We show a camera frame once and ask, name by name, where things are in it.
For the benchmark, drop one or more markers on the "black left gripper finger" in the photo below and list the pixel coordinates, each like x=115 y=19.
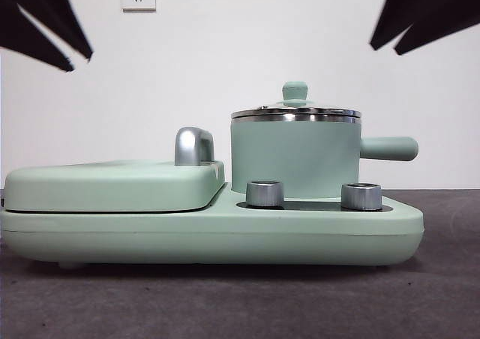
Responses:
x=26 y=35
x=52 y=9

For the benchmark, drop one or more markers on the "mint green griddle cover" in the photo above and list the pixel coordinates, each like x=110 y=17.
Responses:
x=112 y=189

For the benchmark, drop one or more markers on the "silver control knob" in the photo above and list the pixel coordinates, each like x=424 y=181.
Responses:
x=264 y=194
x=362 y=197

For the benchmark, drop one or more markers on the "mint green breakfast machine base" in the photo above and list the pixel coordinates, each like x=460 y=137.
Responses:
x=93 y=237

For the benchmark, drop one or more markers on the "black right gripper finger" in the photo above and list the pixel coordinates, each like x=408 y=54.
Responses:
x=423 y=1
x=442 y=27

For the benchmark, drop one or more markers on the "glass pot lid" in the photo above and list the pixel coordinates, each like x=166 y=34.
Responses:
x=295 y=91

